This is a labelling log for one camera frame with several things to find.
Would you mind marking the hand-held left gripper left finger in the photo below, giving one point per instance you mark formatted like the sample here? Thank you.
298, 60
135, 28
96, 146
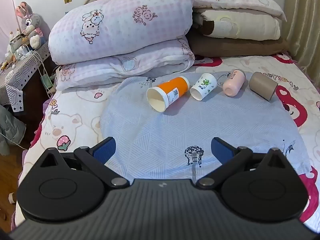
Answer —
105, 150

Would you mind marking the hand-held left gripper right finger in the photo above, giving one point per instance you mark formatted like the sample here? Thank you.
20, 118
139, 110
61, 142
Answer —
221, 150

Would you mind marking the white paper cup green print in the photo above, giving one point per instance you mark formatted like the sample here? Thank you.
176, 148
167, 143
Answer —
206, 85

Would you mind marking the pink cup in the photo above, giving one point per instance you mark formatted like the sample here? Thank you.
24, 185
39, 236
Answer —
233, 83

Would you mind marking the brown cup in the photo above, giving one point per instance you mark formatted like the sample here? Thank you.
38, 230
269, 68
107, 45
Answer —
261, 86

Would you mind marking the orange and white cup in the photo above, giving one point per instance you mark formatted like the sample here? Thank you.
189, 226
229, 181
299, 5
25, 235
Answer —
175, 87

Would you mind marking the light blue guitar print cloth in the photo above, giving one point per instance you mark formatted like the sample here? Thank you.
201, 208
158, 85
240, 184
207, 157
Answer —
160, 135

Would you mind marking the pale green charger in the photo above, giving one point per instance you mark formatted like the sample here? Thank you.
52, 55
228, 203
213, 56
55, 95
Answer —
47, 82

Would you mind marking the grey garment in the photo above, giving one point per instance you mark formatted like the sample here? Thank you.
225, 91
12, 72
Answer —
10, 130

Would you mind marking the brown pillow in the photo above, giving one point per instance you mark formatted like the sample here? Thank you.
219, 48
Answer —
232, 47

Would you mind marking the nightstand with patterned cloth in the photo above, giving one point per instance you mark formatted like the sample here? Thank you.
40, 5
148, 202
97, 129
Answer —
23, 67

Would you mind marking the folded pink checked quilt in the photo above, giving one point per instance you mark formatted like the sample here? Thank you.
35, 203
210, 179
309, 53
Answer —
120, 27

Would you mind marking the cream pillow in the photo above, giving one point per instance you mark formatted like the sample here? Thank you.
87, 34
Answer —
250, 26

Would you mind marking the small white plush toy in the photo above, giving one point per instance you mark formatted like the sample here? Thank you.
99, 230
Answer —
12, 46

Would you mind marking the grey plush bunny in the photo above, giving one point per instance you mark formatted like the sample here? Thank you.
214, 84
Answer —
31, 23

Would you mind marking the beige curtain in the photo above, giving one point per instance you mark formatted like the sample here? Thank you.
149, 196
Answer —
303, 22

